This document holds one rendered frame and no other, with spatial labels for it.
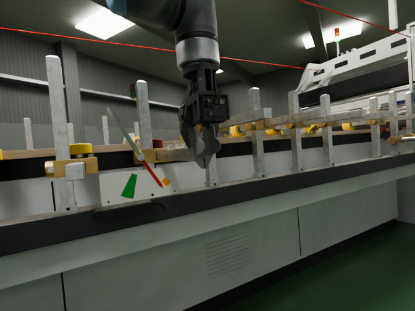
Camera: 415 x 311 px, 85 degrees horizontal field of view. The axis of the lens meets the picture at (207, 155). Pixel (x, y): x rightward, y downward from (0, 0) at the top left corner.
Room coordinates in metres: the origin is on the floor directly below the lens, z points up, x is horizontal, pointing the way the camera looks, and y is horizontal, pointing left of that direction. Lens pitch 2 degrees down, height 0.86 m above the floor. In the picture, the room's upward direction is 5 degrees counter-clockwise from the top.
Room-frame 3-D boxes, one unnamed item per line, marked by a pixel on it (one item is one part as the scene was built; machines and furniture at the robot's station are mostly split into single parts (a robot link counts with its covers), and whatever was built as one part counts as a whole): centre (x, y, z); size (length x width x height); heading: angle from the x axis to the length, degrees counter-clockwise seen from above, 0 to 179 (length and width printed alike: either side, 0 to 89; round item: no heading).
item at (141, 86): (0.80, 0.21, 0.87); 0.04 x 0.04 x 0.48; 28
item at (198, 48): (0.49, 0.00, 1.05); 0.10 x 0.09 x 0.05; 118
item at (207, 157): (0.49, -0.01, 0.86); 0.06 x 0.03 x 0.09; 28
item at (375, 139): (1.50, -1.12, 0.86); 0.04 x 0.04 x 0.48; 28
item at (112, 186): (0.76, 0.23, 0.75); 0.26 x 0.01 x 0.10; 118
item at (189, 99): (0.48, 0.00, 0.96); 0.09 x 0.08 x 0.12; 28
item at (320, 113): (1.00, -0.29, 0.95); 0.50 x 0.04 x 0.04; 28
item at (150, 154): (0.81, 0.19, 0.84); 0.14 x 0.06 x 0.05; 118
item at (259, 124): (1.04, -0.25, 0.94); 0.14 x 0.06 x 0.05; 118
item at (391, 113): (1.17, -0.77, 0.94); 0.37 x 0.03 x 0.03; 28
